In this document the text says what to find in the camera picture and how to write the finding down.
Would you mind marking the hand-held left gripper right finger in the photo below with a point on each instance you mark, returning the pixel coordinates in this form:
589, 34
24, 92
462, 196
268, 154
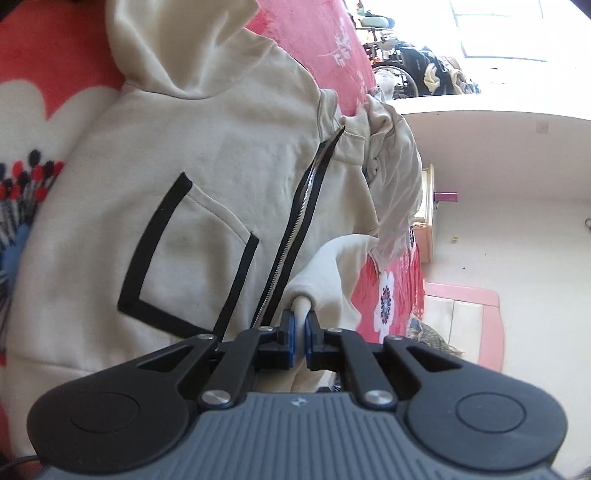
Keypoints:
311, 344

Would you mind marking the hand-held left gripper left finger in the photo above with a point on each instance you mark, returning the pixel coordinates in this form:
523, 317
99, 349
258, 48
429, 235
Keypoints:
288, 341

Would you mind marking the beige zip hoodie black trim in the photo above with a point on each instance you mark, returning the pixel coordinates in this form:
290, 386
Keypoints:
207, 152

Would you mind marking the grey patterned pillow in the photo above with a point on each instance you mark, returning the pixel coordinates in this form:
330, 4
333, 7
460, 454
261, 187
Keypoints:
429, 334

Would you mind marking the pink headboard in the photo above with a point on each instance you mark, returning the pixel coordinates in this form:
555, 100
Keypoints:
461, 290

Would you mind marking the cream nightstand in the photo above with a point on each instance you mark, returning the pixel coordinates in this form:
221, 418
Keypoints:
427, 217

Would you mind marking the purple box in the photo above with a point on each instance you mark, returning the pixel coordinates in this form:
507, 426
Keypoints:
448, 197

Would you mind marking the grey-beige crumpled garment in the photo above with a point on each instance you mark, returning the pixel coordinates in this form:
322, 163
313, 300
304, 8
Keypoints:
397, 161

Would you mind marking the wheelchair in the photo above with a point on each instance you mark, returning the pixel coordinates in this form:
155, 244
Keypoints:
392, 69

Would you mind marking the black jacket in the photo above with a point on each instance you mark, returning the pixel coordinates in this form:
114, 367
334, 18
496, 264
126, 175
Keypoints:
425, 62

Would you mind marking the red floral blanket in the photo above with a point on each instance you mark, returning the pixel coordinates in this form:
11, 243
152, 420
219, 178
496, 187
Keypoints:
46, 55

